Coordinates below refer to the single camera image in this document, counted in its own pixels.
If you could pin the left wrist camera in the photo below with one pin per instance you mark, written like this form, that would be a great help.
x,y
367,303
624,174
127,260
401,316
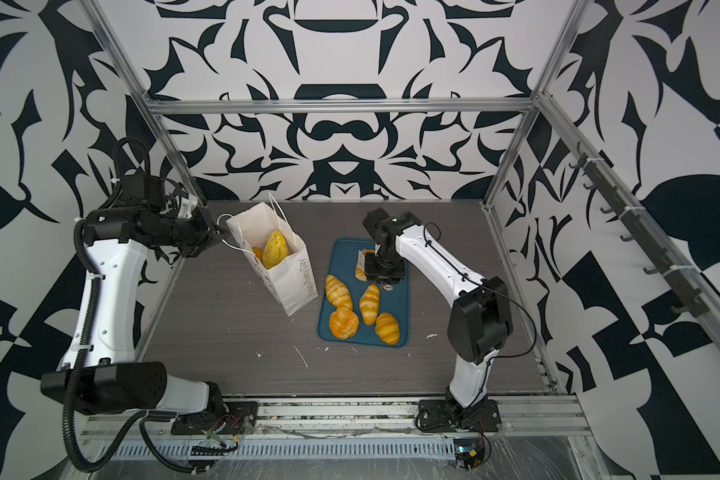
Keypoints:
x,y
156,194

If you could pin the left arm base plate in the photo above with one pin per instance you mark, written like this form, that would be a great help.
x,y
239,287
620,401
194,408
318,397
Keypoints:
x,y
216,417

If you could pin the small striped bread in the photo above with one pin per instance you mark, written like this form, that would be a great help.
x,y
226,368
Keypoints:
x,y
360,273

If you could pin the small circuit board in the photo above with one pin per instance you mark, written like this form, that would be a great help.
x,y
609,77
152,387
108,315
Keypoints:
x,y
470,453

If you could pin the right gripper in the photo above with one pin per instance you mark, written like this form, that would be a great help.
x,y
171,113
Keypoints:
x,y
372,274

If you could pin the white paper bag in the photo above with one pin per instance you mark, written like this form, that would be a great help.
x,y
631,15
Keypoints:
x,y
292,282

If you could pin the croissant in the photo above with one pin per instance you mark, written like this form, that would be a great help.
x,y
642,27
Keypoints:
x,y
338,293
369,304
275,251

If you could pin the wall hook rail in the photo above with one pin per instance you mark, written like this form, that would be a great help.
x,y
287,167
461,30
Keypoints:
x,y
643,230

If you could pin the round flaky pastry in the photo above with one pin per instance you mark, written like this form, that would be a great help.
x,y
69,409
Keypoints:
x,y
343,323

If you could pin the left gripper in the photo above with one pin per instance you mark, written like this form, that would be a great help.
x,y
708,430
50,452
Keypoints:
x,y
206,232

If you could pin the striped bun bottom right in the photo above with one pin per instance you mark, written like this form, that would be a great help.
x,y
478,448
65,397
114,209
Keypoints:
x,y
387,328

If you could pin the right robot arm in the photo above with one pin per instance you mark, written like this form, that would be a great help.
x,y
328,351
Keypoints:
x,y
480,320

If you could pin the metal tongs white tips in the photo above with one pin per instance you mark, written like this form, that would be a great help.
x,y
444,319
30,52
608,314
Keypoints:
x,y
370,269

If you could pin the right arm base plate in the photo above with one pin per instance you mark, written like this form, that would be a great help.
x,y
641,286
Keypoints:
x,y
459,415

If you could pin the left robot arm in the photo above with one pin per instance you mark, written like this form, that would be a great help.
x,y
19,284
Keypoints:
x,y
99,374

